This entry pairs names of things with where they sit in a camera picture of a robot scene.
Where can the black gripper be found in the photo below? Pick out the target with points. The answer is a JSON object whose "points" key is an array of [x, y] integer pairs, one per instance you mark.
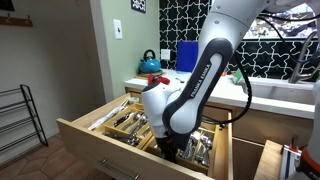
{"points": [[166, 140]]}

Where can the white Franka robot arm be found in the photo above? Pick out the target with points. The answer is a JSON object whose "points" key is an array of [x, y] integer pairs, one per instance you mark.
{"points": [[186, 113]]}

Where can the light wooden kitchen drawer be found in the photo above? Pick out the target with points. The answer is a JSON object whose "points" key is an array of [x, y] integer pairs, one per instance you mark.
{"points": [[100, 150]]}

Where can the white kitchen sink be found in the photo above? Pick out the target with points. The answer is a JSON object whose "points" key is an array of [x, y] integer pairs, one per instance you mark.
{"points": [[276, 91]]}

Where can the kitchen window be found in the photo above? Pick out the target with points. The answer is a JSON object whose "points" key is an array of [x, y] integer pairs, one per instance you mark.
{"points": [[283, 28]]}

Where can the stainless steel cutlery piece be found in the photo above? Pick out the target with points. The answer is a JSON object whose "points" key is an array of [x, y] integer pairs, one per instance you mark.
{"points": [[205, 150], [122, 120], [132, 121], [125, 139], [146, 132], [140, 125], [190, 145]]}

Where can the bamboo cutlery tray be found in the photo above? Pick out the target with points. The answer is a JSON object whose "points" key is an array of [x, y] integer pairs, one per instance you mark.
{"points": [[110, 128], [215, 150]]}

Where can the clear plastic wrapped utensils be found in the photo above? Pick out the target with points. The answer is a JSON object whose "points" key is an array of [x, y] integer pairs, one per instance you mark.
{"points": [[110, 115]]}

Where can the small stainless steel spoon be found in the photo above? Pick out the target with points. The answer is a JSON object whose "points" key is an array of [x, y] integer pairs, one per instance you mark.
{"points": [[180, 80]]}

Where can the wooden trivet board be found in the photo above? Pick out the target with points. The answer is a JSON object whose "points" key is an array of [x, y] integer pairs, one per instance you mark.
{"points": [[141, 76]]}

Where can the wooden base cabinet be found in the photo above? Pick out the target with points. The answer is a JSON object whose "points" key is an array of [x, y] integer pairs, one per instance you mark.
{"points": [[263, 128]]}

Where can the wooden butcher block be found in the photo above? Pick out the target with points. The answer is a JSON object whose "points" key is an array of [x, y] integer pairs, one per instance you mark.
{"points": [[268, 163]]}

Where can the blue cutting board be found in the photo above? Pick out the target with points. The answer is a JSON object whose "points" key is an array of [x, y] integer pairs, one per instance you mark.
{"points": [[187, 56]]}

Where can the white outlet plate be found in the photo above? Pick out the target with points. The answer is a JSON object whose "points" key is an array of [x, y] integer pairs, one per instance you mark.
{"points": [[165, 54]]}

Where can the green sponge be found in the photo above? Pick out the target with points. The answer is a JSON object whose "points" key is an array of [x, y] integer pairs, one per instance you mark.
{"points": [[238, 77]]}

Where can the metal bar clamp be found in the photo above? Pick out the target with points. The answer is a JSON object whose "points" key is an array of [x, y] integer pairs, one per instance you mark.
{"points": [[289, 160]]}

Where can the black metal shoe rack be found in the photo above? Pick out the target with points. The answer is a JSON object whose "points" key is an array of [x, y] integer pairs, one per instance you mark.
{"points": [[31, 113]]}

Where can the grey metal faucet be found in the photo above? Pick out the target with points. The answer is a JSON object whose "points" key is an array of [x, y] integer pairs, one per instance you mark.
{"points": [[300, 66]]}

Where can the white light switch plate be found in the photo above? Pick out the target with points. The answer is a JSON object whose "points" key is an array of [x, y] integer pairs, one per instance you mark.
{"points": [[117, 29]]}

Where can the patterned wall art tile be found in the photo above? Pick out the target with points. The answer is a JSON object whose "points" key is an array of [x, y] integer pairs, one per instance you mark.
{"points": [[138, 5]]}

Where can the wooden coat hook rail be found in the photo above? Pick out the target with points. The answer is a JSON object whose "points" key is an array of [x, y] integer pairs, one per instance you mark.
{"points": [[15, 21]]}

